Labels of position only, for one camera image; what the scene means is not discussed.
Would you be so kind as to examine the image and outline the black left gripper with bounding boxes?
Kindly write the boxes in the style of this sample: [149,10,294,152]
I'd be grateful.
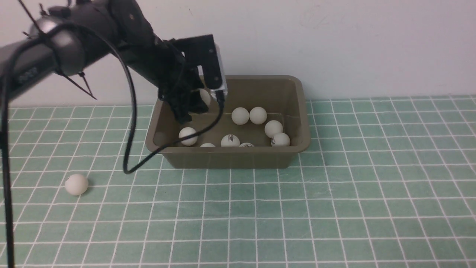
[129,39,208,124]

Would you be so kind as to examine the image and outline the white ball pair marked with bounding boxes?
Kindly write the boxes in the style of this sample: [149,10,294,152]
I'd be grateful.
[199,89,212,107]

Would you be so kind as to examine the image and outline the white ball printed logo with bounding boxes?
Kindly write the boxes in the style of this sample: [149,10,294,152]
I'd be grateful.
[271,132,291,147]

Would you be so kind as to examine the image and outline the white ball pair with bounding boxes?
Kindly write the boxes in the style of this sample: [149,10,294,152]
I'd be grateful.
[64,174,89,196]

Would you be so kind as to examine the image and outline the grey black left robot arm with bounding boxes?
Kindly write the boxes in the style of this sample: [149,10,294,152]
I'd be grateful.
[1,0,225,124]

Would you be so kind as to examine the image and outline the olive green plastic bin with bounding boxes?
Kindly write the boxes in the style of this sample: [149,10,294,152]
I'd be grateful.
[160,75,311,169]

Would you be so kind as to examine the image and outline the green checkered tablecloth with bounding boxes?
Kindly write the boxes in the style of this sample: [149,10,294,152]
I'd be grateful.
[10,95,476,268]

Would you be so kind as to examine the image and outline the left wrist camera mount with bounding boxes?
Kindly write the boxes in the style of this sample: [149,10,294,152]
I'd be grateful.
[173,34,228,104]

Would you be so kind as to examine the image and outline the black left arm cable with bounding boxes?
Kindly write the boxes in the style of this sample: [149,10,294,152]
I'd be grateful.
[0,22,225,268]

